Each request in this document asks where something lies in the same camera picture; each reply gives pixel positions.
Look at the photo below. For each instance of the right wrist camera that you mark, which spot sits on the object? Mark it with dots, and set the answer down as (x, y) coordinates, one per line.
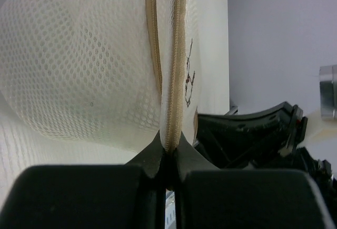
(327, 76)

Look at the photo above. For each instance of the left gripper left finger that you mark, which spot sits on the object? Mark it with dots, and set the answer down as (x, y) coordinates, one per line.
(90, 196)

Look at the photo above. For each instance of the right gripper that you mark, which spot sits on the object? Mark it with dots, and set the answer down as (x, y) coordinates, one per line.
(320, 170)

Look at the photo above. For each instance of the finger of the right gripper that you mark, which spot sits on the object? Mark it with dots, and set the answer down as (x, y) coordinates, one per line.
(237, 141)

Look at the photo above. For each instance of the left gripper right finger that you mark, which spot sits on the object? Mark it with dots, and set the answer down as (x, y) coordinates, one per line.
(210, 197)

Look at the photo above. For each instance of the white mesh laundry bag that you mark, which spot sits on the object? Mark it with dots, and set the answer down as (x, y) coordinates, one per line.
(116, 72)

